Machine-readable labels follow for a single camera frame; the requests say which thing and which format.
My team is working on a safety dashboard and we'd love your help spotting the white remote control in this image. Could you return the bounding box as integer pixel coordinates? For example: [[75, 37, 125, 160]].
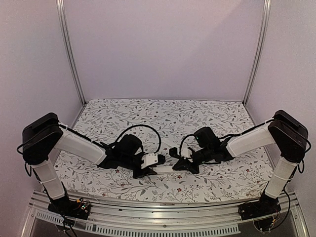
[[153, 166, 174, 174]]

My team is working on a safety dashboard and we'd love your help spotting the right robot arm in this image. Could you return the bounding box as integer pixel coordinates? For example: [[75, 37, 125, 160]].
[[169, 110, 312, 215]]

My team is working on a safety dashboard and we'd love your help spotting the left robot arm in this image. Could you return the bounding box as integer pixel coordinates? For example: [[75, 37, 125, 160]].
[[17, 113, 165, 214]]

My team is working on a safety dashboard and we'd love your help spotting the floral patterned table mat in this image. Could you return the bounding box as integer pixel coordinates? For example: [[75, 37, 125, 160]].
[[55, 99, 273, 203]]

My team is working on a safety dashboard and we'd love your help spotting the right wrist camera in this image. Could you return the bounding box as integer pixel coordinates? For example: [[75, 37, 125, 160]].
[[169, 147, 195, 159]]

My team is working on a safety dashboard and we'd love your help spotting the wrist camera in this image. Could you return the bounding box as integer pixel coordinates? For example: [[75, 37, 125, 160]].
[[141, 153, 165, 169], [169, 147, 195, 159]]

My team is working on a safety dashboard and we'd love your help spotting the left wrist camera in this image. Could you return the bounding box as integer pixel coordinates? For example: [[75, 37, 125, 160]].
[[141, 153, 165, 169]]

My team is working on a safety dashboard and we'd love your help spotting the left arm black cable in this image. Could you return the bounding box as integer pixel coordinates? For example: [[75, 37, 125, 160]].
[[16, 124, 161, 156]]

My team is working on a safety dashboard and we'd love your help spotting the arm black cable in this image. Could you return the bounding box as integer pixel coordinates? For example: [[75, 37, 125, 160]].
[[179, 118, 312, 173], [16, 124, 161, 156]]

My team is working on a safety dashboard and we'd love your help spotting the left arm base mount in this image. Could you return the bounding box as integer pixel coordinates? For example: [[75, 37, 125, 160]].
[[48, 197, 91, 220]]

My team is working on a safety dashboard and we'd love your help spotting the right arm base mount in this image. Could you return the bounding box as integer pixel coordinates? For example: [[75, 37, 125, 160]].
[[238, 197, 281, 220]]

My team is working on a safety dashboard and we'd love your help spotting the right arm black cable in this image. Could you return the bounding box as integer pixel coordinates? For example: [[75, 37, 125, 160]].
[[179, 118, 312, 173]]

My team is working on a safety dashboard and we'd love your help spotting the right aluminium frame post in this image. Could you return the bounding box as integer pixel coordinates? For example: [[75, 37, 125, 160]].
[[242, 0, 271, 107]]

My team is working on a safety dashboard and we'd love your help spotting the aluminium frame post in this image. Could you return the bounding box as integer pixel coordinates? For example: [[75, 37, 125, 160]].
[[242, 0, 271, 107], [56, 0, 86, 106]]

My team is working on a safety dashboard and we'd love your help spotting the left aluminium frame post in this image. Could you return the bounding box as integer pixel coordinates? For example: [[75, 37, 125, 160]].
[[56, 0, 86, 106]]

